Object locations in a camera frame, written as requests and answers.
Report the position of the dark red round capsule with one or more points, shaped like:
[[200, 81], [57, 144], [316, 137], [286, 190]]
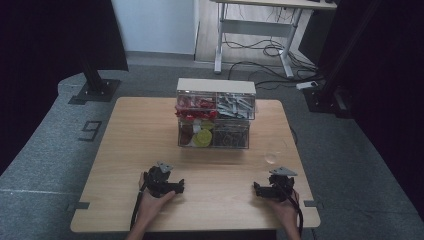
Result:
[[186, 130]]

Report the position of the black tape strip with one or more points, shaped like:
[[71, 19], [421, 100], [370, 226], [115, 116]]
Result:
[[313, 204], [78, 206]]

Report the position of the black stand with heavy base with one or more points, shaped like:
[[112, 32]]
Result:
[[328, 96]]

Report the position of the large yellow-green round capsule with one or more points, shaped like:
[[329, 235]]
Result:
[[202, 138]]

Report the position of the black curtain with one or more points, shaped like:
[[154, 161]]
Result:
[[50, 50], [393, 100]]

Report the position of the pile of grey packets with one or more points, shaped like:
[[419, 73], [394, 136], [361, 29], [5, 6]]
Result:
[[235, 106]]

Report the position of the person's right hand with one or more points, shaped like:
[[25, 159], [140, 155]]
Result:
[[285, 210]]

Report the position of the white power strip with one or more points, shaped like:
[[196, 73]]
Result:
[[307, 85]]

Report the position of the small yellow-green round capsule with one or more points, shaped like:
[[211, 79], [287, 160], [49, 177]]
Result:
[[207, 124]]

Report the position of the white metal desk frame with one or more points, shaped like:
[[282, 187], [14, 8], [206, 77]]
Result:
[[256, 28]]

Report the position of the clear acrylic drawer organizer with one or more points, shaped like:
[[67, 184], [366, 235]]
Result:
[[216, 87]]

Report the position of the person's left hand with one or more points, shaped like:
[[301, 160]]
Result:
[[151, 205]]

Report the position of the black stand with base plate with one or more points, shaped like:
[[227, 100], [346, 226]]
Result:
[[96, 88]]

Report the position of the white round capsule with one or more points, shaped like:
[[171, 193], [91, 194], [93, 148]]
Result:
[[196, 128]]

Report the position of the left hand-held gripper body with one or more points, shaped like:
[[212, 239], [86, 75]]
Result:
[[156, 181]]

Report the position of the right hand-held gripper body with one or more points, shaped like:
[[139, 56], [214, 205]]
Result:
[[282, 186]]

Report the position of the pile of dark small packets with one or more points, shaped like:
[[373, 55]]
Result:
[[230, 137]]

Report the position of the pile of red packets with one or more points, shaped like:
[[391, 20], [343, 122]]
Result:
[[195, 108]]

